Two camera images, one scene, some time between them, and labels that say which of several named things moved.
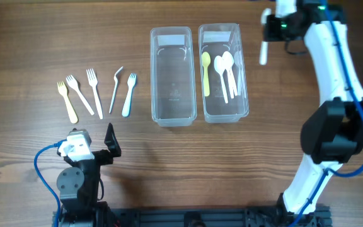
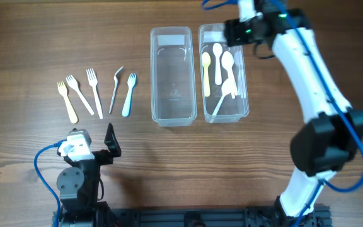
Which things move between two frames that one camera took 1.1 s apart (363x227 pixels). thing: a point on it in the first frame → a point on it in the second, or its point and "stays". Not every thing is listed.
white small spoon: (263, 53) → (217, 51)
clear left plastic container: (172, 73) stays
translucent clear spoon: (238, 59) stays
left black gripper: (106, 157) stays
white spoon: (228, 62) stays
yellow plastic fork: (62, 89) stays
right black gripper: (273, 34) → (234, 31)
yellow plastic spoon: (206, 58) stays
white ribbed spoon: (218, 67) → (228, 87)
